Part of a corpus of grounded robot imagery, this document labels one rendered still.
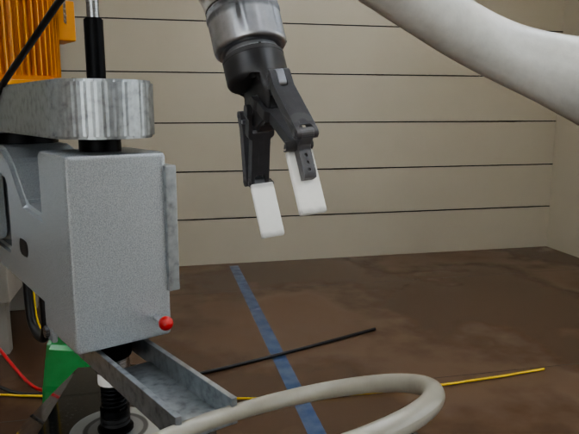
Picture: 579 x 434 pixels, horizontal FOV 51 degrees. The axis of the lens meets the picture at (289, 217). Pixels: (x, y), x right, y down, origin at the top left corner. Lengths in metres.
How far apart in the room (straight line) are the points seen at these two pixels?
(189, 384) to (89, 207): 0.41
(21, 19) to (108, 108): 0.73
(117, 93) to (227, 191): 5.12
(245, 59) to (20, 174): 1.12
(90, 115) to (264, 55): 0.62
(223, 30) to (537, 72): 0.34
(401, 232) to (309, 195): 6.32
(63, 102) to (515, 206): 6.66
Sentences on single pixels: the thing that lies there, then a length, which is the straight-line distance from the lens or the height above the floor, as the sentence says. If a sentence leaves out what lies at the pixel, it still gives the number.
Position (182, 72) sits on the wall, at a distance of 6.26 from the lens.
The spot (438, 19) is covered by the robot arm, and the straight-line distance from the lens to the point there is 0.64.
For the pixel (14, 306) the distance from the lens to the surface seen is 5.48.
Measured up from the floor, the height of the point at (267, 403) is 1.12.
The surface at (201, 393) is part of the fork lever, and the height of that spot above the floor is 1.09.
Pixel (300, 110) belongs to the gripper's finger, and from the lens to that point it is 0.64.
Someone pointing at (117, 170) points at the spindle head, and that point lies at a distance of 1.30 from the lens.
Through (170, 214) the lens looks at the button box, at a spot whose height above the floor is 1.41.
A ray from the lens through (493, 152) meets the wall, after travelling 7.31.
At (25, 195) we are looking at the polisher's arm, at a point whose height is 1.42.
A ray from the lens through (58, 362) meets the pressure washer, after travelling 3.17.
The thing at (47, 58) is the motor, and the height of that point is 1.78.
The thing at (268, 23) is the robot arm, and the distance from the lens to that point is 0.73.
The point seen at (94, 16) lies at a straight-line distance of 1.39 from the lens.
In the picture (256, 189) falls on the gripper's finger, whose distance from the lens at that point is 0.76.
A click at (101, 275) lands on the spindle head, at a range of 1.33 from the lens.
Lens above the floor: 1.64
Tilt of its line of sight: 10 degrees down
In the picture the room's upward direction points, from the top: straight up
